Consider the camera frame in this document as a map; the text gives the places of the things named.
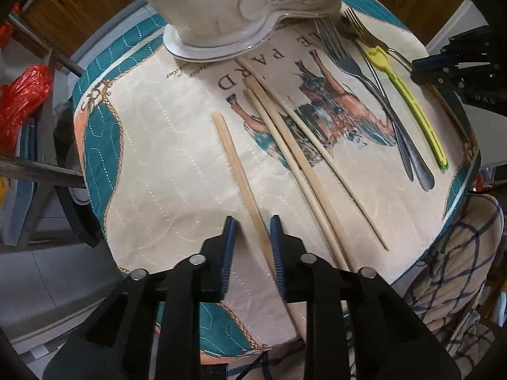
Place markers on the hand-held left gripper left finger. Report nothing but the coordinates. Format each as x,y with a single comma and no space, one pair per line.
229,253

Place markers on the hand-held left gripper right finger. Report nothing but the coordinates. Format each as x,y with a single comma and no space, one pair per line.
277,257

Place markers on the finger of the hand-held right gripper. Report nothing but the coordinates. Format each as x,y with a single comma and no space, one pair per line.
471,43
433,67

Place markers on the yellow-green plastic utensil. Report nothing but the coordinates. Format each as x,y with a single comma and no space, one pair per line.
412,107

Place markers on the gold fork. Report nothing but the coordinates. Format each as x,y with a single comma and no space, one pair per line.
358,27

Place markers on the wooden chopstick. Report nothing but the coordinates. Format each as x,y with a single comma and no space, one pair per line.
237,166
264,124
277,124
358,206

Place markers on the slim steel spoon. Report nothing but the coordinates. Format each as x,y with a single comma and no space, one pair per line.
405,161

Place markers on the white floral ceramic utensil holder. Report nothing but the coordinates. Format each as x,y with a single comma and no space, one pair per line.
190,4

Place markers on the printed quilted table mat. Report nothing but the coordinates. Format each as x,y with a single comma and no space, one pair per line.
158,166

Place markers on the person's plaid trousers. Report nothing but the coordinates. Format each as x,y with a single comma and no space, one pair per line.
455,265

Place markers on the large red plastic bag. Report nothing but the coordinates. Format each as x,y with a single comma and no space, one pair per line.
23,99

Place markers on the wooden cabinet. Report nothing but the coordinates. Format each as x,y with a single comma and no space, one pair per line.
79,8

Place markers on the small red plastic bag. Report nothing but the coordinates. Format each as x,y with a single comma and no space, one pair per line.
6,33

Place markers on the metal chair frame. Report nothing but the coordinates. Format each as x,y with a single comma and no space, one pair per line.
39,173

